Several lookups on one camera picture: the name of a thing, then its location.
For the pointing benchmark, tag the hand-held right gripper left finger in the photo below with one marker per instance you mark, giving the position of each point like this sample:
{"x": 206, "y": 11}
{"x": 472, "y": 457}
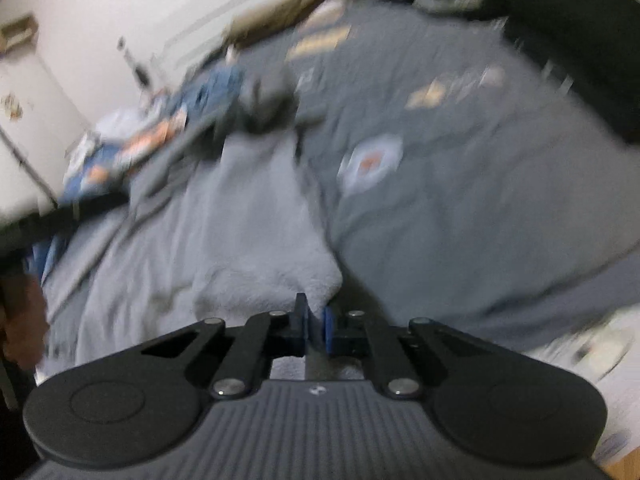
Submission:
{"x": 301, "y": 330}

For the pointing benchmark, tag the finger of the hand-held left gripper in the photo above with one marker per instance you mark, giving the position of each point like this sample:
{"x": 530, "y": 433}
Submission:
{"x": 180, "y": 162}

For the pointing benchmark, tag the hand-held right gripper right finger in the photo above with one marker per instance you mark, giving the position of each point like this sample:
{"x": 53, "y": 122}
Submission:
{"x": 329, "y": 332}

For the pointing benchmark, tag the grey sweatshirt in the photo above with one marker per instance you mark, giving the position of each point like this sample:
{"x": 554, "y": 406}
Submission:
{"x": 200, "y": 240}

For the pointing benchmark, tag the stack of folded dark clothes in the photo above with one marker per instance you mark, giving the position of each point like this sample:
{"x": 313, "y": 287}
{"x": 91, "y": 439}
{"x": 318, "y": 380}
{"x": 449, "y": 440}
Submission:
{"x": 575, "y": 35}

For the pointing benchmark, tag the person's left hand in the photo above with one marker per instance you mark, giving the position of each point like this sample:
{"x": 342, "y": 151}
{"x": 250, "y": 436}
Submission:
{"x": 22, "y": 325}

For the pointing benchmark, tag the orange patterned cloth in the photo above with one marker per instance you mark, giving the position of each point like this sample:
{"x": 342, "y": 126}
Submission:
{"x": 150, "y": 137}

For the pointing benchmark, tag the blue quilted blanket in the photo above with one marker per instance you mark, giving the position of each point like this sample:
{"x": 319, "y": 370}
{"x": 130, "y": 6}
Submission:
{"x": 87, "y": 175}

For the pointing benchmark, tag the white wardrobe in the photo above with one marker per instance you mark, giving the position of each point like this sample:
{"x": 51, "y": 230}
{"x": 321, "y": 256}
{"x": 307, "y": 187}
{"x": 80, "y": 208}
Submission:
{"x": 25, "y": 160}

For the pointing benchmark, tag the light grey hoodie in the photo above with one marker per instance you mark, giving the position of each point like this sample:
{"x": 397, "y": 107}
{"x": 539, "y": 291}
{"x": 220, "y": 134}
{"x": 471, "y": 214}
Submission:
{"x": 120, "y": 120}

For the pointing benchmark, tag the blue shirt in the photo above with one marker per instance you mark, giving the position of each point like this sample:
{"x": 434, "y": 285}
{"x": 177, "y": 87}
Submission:
{"x": 220, "y": 85}

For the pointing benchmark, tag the mouse sticker with bow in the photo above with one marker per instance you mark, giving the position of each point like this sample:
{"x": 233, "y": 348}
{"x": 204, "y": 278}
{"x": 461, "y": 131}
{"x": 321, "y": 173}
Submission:
{"x": 12, "y": 105}

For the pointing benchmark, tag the white headboard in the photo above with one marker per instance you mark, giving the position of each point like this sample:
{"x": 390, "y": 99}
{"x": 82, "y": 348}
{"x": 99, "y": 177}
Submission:
{"x": 225, "y": 10}

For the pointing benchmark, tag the folded khaki blanket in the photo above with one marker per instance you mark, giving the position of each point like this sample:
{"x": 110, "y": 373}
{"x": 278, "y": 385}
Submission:
{"x": 280, "y": 15}

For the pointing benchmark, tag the grey quilted bedspread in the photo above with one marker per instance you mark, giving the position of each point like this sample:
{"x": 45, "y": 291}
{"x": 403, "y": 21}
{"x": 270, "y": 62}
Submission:
{"x": 450, "y": 185}

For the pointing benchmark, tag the black wall-mounted device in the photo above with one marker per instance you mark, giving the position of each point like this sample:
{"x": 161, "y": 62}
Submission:
{"x": 142, "y": 72}

